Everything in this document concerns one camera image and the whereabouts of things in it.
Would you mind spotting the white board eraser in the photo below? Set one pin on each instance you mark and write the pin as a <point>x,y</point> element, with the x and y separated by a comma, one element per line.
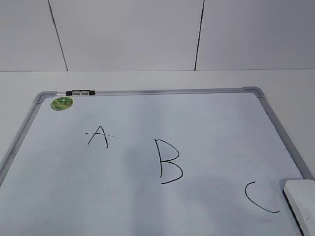
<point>300,197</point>

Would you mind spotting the green round magnet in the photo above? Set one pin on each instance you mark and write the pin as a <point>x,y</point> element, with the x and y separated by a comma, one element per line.
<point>61,103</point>

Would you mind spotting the white board with grey frame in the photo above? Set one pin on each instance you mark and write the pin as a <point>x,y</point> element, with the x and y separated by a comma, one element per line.
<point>191,162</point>

